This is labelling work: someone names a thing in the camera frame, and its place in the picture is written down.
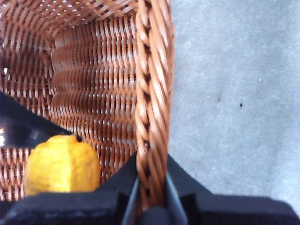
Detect brown woven wicker basket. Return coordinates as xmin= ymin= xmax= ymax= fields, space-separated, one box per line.
xmin=0 ymin=0 xmax=175 ymax=211

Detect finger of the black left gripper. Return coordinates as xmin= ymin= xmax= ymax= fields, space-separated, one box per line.
xmin=0 ymin=91 xmax=83 ymax=150

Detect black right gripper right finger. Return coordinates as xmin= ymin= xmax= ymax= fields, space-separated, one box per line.
xmin=166 ymin=155 xmax=213 ymax=225

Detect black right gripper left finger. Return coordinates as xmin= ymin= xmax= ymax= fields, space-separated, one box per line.
xmin=95 ymin=151 xmax=139 ymax=225

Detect yellow corn cob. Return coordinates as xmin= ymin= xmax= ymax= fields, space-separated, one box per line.
xmin=23 ymin=134 xmax=102 ymax=196

